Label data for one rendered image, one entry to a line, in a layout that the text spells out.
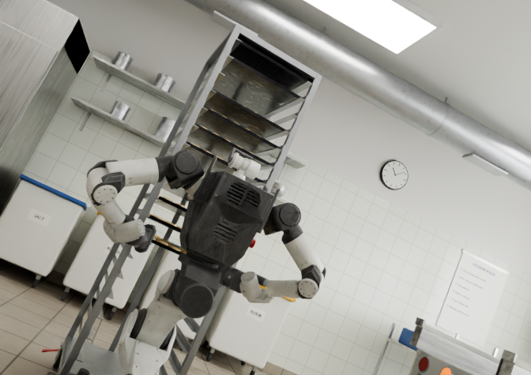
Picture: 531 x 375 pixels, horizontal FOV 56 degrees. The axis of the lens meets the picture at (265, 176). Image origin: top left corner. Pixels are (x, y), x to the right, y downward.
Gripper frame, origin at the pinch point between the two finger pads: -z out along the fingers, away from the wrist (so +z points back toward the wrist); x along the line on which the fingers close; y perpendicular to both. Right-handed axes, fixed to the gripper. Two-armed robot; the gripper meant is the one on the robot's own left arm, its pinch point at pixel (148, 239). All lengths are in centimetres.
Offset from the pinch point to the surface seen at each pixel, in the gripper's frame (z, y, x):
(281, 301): -240, -34, -8
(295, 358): -324, -59, -56
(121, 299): -190, 79, -58
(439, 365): 78, -109, 5
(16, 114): -113, 187, 38
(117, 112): -198, 166, 84
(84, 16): -190, 240, 157
